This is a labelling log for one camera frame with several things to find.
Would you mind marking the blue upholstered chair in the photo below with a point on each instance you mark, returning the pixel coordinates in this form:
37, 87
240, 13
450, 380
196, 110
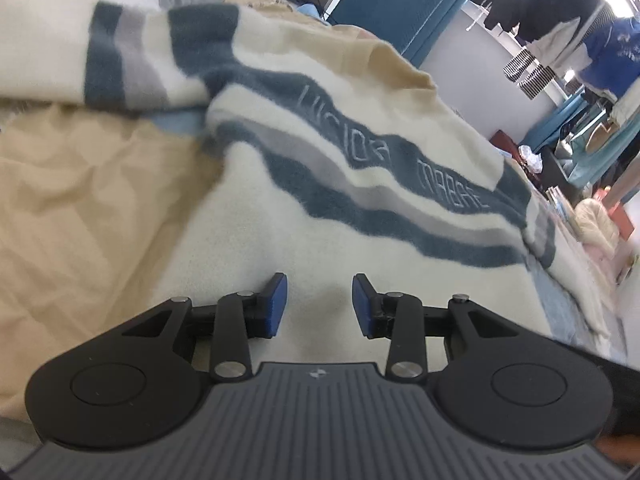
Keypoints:
395, 0

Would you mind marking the red storage box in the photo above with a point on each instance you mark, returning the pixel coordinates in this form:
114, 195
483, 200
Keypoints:
504, 143

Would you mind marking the cream blue striped fleece sweater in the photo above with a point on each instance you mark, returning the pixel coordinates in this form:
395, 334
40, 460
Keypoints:
337, 158

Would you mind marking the striped hanging cloth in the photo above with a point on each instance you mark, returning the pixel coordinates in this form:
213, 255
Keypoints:
528, 74

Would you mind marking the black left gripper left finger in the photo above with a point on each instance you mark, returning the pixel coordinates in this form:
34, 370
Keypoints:
240, 317

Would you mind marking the patchwork pastel bed quilt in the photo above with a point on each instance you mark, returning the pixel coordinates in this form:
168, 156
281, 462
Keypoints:
94, 207

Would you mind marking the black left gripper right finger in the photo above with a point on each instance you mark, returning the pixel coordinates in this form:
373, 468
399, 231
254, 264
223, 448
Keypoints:
397, 317

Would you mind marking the blue hanging jersey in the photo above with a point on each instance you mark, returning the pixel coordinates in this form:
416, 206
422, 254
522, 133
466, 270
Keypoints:
612, 57

